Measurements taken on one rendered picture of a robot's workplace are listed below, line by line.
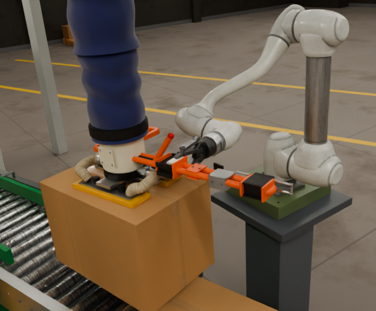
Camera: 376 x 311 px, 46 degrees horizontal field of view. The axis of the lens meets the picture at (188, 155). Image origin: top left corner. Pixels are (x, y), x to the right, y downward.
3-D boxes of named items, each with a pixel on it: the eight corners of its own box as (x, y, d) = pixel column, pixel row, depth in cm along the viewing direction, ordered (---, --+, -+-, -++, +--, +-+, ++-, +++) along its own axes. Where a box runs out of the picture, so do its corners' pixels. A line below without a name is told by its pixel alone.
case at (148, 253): (57, 260, 200) (38, 181, 184) (122, 221, 227) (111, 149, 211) (149, 317, 162) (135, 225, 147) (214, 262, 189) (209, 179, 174)
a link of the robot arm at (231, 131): (225, 158, 176) (198, 145, 182) (244, 145, 187) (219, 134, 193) (228, 134, 170) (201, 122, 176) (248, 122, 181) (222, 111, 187)
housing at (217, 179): (208, 187, 145) (206, 175, 144) (219, 179, 150) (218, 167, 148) (225, 192, 141) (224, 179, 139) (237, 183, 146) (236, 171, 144)
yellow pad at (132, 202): (72, 188, 177) (69, 177, 175) (90, 178, 184) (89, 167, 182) (132, 209, 157) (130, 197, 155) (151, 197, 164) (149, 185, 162)
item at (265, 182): (239, 196, 137) (238, 182, 135) (251, 187, 142) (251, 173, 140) (263, 203, 132) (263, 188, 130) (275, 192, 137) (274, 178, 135)
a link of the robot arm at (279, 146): (277, 165, 228) (277, 125, 220) (307, 174, 215) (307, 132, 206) (256, 175, 219) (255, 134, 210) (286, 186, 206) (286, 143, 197)
